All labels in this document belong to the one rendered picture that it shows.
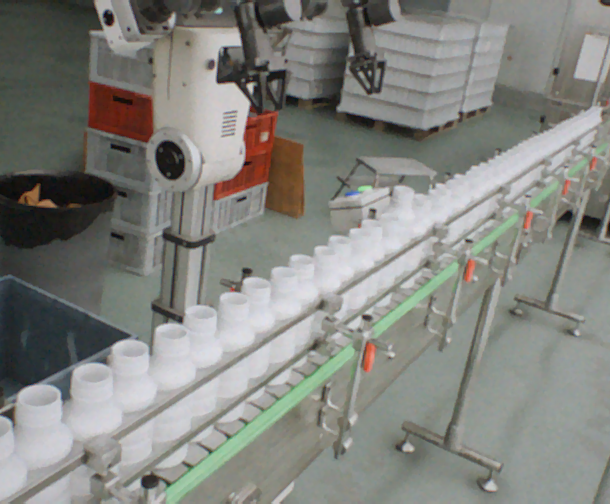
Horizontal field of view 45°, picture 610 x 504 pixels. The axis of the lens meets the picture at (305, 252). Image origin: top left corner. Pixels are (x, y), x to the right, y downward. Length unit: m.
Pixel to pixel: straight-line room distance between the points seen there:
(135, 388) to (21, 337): 0.70
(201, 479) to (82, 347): 0.51
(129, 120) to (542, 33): 8.54
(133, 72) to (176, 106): 1.73
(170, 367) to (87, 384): 0.12
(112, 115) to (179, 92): 1.87
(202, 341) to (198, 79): 0.95
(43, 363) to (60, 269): 1.37
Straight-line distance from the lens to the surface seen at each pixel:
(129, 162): 3.56
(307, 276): 1.03
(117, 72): 3.52
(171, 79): 1.74
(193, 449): 0.91
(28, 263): 2.79
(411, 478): 2.60
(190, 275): 1.92
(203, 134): 1.74
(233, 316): 0.89
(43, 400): 0.73
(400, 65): 7.71
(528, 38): 11.40
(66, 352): 1.38
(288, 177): 4.67
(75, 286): 2.84
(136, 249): 3.67
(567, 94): 5.68
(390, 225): 1.27
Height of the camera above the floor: 1.56
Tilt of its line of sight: 22 degrees down
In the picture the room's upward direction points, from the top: 9 degrees clockwise
